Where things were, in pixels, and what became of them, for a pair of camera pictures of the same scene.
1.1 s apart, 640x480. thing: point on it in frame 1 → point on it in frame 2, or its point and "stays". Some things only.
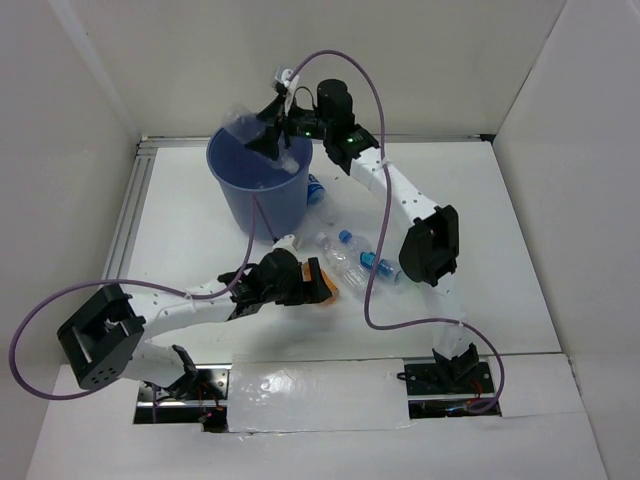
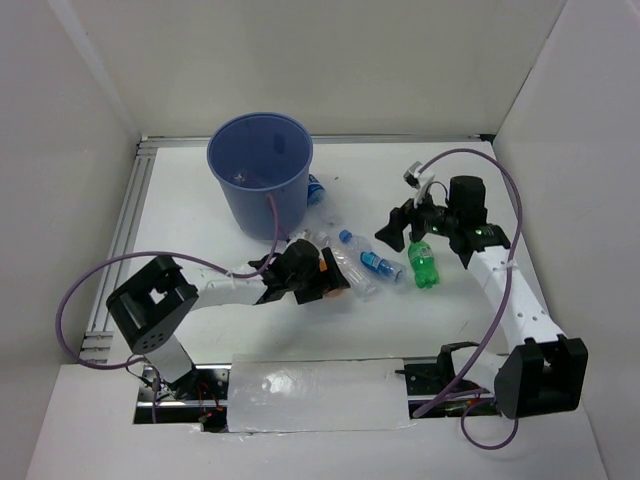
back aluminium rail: x=202 y=139 stays
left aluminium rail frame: x=132 y=207 stays
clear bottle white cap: x=346 y=267 stays
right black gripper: x=266 y=143 → x=400 y=217
